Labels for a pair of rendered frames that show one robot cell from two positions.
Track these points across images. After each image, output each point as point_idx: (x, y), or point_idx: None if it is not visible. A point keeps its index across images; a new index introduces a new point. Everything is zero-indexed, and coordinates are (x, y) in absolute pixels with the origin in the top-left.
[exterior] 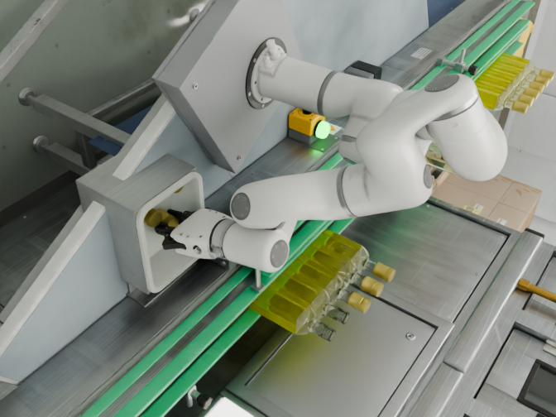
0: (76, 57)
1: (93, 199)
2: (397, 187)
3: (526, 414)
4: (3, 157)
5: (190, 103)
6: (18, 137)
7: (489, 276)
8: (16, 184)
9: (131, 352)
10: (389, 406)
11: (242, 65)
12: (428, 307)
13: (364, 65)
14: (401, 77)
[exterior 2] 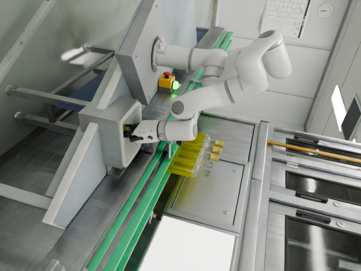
0: (33, 68)
1: (89, 121)
2: (257, 82)
3: (291, 192)
4: (0, 125)
5: (135, 65)
6: (7, 113)
7: (254, 142)
8: (8, 140)
9: (121, 199)
10: (239, 201)
11: (150, 48)
12: (235, 158)
13: None
14: None
